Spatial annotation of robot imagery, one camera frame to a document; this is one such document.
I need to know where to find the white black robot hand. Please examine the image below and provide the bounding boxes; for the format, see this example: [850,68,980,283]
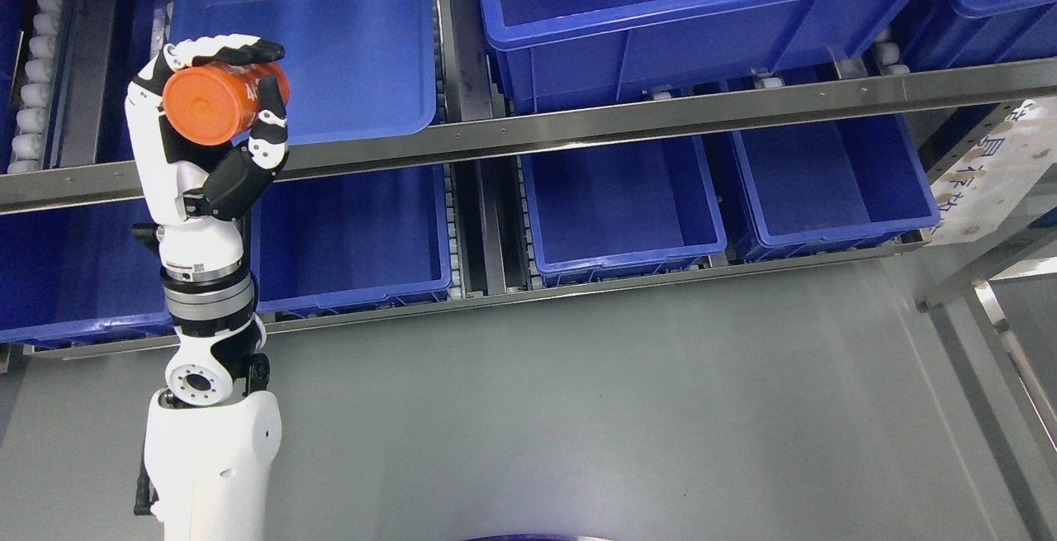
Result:
[125,34,288,290]

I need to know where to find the orange cylindrical capacitor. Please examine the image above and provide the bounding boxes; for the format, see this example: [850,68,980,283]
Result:
[162,62,290,146]

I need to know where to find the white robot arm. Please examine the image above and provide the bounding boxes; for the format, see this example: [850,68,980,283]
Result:
[133,267,282,540]

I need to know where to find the blue bin lower left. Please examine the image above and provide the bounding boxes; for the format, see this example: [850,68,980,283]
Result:
[1,199,173,349]

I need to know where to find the blue bin lower middle-left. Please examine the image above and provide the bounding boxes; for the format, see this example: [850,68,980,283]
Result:
[249,165,453,318]

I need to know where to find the white roller track left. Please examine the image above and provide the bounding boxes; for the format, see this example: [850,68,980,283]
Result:
[2,0,64,173]

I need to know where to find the shallow blue tray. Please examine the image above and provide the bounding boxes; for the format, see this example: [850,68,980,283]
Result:
[170,0,437,147]

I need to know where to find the blue bin lower middle-right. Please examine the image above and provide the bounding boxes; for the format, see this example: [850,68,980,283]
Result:
[519,137,728,287]

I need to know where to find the large blue bin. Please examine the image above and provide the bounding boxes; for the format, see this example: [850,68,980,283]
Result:
[480,0,910,115]

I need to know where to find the blue bin lower right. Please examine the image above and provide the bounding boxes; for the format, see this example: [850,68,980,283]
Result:
[704,115,940,263]

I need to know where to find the white worn sign board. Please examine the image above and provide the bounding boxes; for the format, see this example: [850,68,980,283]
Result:
[930,97,1056,246]

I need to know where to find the steel shelf front rail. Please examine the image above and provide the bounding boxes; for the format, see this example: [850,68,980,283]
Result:
[0,57,1057,216]

